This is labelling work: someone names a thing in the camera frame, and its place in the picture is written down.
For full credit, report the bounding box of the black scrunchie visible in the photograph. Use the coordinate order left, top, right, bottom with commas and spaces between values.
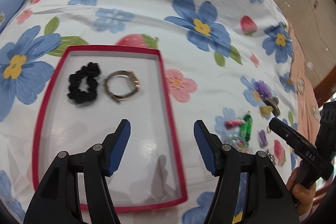
67, 62, 101, 105

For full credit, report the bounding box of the silver chain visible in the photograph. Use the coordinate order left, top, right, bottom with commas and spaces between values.
265, 149, 277, 167

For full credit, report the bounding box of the dark beaded hair claw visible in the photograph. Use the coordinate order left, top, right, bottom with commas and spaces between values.
263, 97, 281, 117

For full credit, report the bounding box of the bronze studded bracelet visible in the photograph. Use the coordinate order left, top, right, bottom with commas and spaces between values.
104, 70, 141, 104

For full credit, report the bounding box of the pink patterned blanket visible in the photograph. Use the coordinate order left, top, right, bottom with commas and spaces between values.
288, 22, 320, 143

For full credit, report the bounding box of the purple fluffy scrunchie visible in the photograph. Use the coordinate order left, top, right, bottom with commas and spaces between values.
254, 80, 276, 101

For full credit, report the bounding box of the pink hair clip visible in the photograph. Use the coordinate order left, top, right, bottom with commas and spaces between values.
224, 119, 245, 130

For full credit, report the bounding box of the green braided bracelet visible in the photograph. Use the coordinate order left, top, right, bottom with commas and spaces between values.
240, 114, 253, 141

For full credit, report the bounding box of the purple hair tie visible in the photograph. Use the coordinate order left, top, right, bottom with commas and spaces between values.
257, 130, 268, 149

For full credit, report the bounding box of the floral bed sheet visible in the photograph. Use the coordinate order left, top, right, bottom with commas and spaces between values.
1, 0, 297, 223

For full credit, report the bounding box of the red white tray box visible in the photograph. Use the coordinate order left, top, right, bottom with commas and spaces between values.
32, 45, 187, 213

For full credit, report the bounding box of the colorful bead bracelet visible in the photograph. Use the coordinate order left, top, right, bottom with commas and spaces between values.
223, 135, 250, 154

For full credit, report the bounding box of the right hand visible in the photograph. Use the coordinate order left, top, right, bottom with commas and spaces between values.
286, 168, 317, 218

